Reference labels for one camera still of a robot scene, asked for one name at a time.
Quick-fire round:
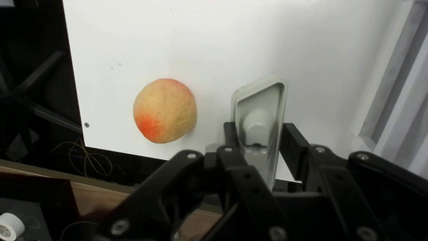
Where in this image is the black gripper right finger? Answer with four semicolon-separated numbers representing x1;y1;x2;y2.
271;122;428;241

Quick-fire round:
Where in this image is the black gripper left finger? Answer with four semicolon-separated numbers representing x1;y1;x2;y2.
95;120;292;241

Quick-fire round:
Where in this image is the white object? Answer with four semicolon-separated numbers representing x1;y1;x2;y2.
230;75;290;188

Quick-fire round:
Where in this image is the white plastic drawer unit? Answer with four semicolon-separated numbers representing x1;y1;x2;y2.
356;0;428;179

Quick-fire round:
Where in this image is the orange yellow peach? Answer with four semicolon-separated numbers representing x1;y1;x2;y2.
132;77;198;144

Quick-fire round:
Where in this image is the brown wooden desk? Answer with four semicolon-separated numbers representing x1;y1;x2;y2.
0;158;225;241

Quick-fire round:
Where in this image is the white cube shelf cabinet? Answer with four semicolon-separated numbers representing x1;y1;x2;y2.
62;0;428;184

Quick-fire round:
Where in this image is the small white roll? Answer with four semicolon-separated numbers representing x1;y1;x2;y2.
0;211;25;241

